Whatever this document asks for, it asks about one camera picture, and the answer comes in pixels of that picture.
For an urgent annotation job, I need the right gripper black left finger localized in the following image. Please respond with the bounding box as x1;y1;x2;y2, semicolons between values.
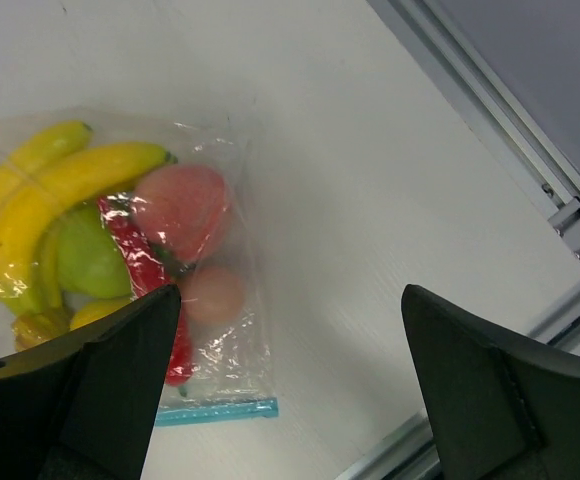
0;285;181;479

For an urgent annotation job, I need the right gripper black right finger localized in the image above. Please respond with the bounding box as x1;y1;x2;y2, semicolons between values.
401;285;580;479

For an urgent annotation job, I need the yellow bell pepper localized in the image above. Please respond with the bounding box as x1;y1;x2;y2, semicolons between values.
12;297;132;352

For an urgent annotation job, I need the green apple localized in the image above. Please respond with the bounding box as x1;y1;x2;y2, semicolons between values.
58;204;132;299

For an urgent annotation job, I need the long red chili pepper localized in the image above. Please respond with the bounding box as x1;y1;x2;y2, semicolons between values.
96;196;194;387

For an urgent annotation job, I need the clear zip top bag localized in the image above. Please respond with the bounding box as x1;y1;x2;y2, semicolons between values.
0;108;279;426

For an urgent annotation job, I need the yellow banana bunch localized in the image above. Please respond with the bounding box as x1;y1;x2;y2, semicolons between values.
0;120;175;315

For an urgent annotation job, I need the aluminium mounting rail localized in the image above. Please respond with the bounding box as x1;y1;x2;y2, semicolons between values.
343;285;580;479

